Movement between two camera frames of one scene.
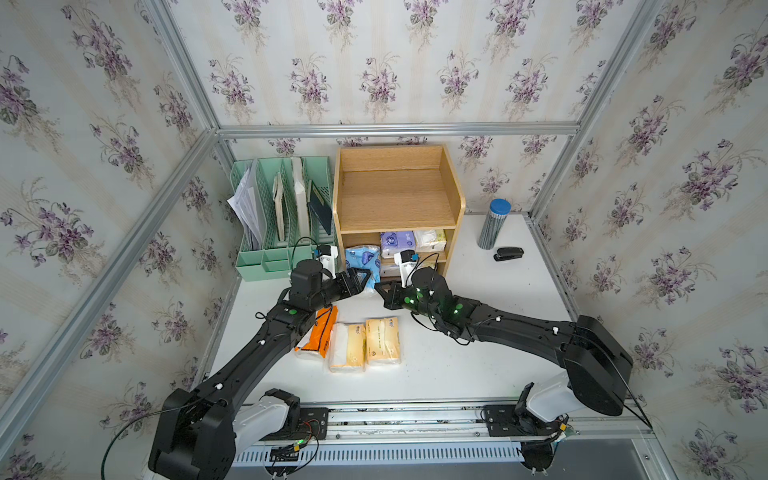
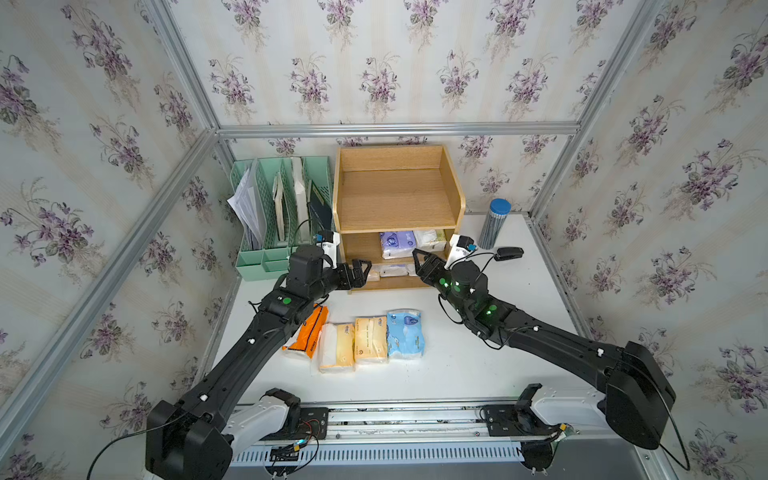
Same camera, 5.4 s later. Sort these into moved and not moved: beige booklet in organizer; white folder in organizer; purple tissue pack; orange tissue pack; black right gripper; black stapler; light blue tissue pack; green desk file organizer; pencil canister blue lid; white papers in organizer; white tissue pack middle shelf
Moved: light blue tissue pack; black right gripper; orange tissue pack
Not moved: white papers in organizer; beige booklet in organizer; green desk file organizer; white folder in organizer; purple tissue pack; white tissue pack middle shelf; black stapler; pencil canister blue lid
